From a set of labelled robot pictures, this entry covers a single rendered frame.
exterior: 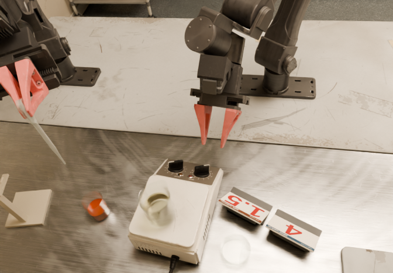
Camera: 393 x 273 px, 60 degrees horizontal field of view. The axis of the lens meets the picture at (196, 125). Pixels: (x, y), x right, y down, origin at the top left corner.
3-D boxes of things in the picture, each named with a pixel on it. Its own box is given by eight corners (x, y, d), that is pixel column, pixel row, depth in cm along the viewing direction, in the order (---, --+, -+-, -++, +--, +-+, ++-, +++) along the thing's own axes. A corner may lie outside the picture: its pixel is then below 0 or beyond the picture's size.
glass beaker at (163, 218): (168, 235, 58) (159, 216, 52) (141, 224, 60) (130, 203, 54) (183, 205, 62) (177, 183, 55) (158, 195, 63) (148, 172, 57)
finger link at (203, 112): (226, 151, 60) (234, 97, 59) (187, 143, 61) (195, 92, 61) (231, 148, 66) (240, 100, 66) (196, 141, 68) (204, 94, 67)
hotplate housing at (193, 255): (168, 163, 78) (161, 143, 71) (224, 175, 74) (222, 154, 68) (130, 262, 65) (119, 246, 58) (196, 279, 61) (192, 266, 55)
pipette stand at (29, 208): (17, 193, 77) (-17, 162, 67) (52, 190, 76) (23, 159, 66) (6, 228, 72) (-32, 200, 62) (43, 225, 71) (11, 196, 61)
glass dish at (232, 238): (217, 261, 63) (216, 258, 61) (226, 234, 66) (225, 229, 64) (245, 271, 61) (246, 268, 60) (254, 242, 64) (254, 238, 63)
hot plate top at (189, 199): (151, 175, 67) (150, 173, 66) (210, 187, 64) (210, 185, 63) (127, 234, 60) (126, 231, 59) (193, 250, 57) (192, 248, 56)
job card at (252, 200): (233, 187, 72) (233, 177, 69) (272, 206, 69) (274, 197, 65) (219, 210, 69) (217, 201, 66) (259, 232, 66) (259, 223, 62)
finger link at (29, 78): (34, 90, 44) (27, 49, 50) (-23, 110, 43) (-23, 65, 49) (56, 123, 50) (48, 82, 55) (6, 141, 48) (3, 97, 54)
